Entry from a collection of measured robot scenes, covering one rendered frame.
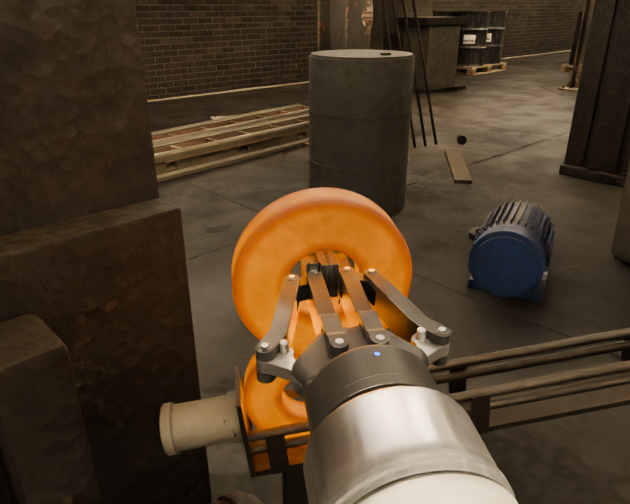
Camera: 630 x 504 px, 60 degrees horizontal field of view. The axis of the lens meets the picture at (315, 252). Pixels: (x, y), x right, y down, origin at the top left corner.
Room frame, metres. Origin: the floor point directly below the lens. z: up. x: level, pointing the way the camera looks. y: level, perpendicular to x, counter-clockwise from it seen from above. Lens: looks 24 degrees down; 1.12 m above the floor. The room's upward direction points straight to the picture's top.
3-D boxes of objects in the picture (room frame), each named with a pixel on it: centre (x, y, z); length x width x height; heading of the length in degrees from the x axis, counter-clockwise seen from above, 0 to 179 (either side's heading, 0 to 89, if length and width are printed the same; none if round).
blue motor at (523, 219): (2.17, -0.87, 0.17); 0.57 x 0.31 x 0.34; 153
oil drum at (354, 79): (3.18, -0.26, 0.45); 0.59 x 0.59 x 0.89
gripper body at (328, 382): (0.26, -0.03, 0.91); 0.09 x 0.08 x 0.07; 9
